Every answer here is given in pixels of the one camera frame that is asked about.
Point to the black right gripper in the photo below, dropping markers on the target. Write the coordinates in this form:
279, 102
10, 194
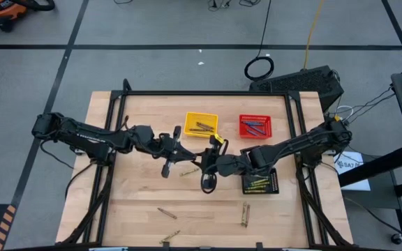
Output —
215, 160

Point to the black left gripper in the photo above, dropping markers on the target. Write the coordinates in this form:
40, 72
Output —
169, 150

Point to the brown crayon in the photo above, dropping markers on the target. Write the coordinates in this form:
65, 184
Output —
167, 213
198, 130
206, 125
207, 128

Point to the yellow plastic basket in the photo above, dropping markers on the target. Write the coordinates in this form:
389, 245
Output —
191, 120

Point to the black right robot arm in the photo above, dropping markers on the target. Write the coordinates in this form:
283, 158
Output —
291, 144

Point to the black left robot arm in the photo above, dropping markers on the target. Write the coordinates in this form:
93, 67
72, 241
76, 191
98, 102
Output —
89, 137

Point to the yellow gripper tag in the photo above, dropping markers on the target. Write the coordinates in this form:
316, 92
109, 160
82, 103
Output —
218, 138

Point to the red plastic basket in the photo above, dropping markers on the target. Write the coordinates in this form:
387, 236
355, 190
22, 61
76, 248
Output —
244, 135

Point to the black plastic basket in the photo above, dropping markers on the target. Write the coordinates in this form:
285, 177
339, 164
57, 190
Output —
272, 190

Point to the silver aluminium bar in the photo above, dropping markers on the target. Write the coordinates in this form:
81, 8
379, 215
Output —
108, 249
298, 249

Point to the black computer case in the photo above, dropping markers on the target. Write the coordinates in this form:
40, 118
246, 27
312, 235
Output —
302, 82

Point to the yellow power plug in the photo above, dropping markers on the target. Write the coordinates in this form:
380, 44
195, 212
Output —
337, 118

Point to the white paper sheet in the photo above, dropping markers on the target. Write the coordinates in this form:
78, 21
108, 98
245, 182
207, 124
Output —
356, 183

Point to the black metal bar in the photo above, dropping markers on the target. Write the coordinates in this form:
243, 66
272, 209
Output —
396, 158

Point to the black caster wheel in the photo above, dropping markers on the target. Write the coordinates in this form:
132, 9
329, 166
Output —
396, 238

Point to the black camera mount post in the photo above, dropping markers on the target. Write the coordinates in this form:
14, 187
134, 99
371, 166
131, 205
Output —
127, 85

